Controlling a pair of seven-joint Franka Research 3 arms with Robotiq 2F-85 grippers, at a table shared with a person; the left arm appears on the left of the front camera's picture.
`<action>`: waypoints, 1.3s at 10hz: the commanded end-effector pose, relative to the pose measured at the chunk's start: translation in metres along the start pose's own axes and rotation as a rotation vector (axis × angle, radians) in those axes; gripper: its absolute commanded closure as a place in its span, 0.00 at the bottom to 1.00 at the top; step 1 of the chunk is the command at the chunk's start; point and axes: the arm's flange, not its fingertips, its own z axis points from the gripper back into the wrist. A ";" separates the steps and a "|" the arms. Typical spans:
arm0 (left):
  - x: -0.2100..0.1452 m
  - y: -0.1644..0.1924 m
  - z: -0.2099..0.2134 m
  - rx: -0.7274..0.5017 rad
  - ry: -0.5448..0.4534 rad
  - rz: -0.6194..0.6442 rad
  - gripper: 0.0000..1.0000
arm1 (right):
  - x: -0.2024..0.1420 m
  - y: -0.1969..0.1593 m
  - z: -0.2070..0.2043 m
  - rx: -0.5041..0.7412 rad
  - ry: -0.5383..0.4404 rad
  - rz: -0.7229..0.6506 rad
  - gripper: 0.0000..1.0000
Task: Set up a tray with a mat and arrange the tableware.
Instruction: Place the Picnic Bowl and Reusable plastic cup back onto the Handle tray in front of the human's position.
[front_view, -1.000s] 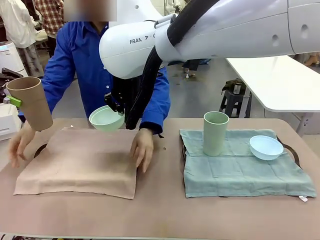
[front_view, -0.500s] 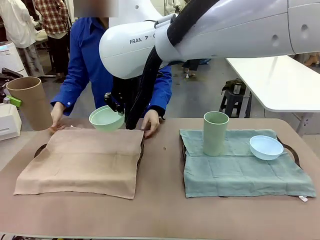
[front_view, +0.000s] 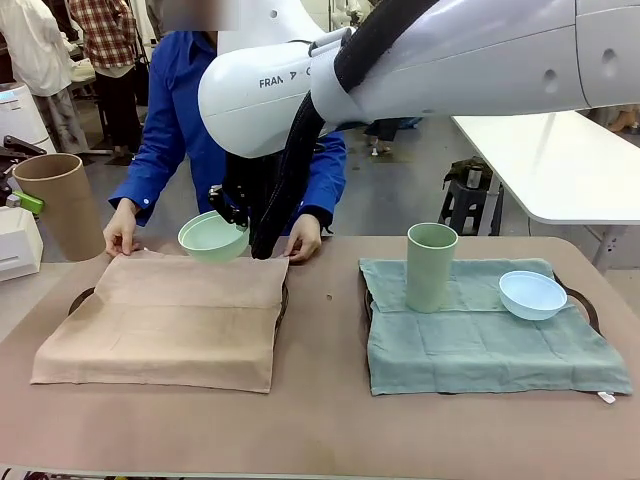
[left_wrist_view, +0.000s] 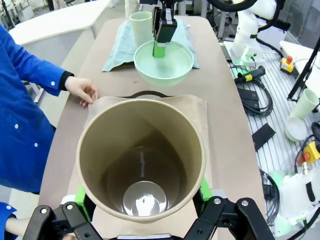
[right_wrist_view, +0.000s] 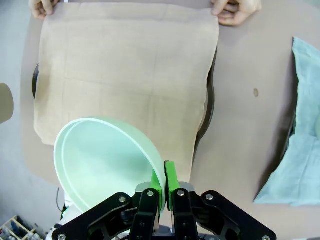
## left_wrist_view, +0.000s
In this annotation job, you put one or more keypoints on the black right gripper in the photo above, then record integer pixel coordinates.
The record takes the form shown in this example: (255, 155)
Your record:
(168, 3)

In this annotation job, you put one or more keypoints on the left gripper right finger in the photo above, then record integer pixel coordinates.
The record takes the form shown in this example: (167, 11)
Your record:
(225, 217)

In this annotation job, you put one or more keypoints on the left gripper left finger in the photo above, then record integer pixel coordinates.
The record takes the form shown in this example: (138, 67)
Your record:
(62, 220)

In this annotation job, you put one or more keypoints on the pale green tall cup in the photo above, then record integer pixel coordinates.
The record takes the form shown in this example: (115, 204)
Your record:
(140, 30)
(303, 105)

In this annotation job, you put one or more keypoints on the mint green bowl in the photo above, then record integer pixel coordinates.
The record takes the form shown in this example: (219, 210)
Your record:
(162, 75)

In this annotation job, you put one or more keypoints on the teal cloth mat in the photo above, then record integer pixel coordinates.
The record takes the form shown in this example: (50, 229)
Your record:
(120, 52)

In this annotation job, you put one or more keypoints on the brown cloth mat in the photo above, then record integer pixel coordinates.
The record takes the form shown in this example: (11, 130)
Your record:
(200, 117)

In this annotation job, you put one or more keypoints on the beige tall cup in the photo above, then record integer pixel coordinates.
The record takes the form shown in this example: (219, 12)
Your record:
(140, 140)

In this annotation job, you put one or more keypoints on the person's left forearm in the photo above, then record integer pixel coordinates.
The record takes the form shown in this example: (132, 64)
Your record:
(32, 62)

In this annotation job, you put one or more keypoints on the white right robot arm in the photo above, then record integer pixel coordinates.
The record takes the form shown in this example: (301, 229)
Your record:
(246, 32)

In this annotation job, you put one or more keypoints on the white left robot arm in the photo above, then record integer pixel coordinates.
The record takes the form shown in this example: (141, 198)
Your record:
(297, 197)

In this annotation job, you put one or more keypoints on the person's right hand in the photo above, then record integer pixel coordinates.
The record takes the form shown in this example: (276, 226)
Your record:
(17, 225)

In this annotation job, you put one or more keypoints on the person's left hand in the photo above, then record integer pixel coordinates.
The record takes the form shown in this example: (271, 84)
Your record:
(80, 87)

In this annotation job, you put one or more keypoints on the aluminium robot mounting platform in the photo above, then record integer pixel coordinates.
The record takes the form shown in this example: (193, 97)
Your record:
(277, 160)

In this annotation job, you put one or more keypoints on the person in blue shirt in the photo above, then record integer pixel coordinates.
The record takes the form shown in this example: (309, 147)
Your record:
(22, 140)

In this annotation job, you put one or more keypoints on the flat black pad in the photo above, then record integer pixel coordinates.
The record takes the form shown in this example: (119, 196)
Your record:
(262, 136)

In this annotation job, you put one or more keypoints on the white rounded table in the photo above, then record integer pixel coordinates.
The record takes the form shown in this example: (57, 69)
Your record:
(57, 27)

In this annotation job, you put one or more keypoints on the yellow emergency stop box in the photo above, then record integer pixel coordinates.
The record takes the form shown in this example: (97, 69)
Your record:
(287, 65)
(312, 152)

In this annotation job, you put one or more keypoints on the white plastic bowl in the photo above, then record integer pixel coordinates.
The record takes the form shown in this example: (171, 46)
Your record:
(296, 128)

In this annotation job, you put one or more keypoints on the black camera stand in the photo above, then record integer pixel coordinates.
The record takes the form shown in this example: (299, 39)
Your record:
(303, 75)

